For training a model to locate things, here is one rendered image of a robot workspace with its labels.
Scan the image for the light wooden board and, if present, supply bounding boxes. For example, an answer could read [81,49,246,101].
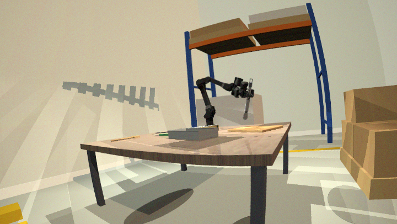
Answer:
[227,125,283,132]

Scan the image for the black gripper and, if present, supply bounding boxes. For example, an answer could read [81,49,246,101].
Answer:
[234,88,254,98]

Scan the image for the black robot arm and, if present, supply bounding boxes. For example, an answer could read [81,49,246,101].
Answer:
[196,76,248,126]

